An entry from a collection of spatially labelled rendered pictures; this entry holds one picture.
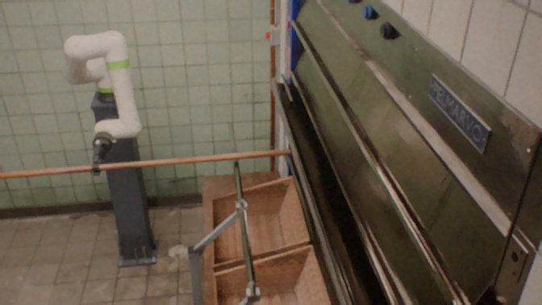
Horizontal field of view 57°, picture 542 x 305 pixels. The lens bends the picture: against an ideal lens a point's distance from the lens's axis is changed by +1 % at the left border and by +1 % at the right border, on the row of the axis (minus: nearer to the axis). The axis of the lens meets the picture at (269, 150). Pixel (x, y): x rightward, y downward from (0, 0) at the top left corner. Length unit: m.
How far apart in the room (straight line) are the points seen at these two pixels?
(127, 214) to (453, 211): 2.59
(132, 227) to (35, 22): 1.44
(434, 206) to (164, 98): 2.73
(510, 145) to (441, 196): 0.27
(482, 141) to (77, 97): 3.08
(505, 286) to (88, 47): 2.07
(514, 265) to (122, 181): 2.65
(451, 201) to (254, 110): 2.71
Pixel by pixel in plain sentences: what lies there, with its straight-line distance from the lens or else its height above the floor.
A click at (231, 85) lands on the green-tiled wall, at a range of 3.58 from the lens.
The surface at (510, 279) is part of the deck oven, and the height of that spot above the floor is 1.85.
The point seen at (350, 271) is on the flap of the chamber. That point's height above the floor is 1.41.
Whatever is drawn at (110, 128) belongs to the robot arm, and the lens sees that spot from 2.66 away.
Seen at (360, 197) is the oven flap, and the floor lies 1.50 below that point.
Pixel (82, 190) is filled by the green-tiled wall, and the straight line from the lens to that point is 4.09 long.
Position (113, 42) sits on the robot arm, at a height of 1.65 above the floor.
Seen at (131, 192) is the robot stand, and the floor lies 0.59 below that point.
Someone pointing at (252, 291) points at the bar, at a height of 1.17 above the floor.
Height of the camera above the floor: 2.45
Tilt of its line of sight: 31 degrees down
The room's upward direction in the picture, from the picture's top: straight up
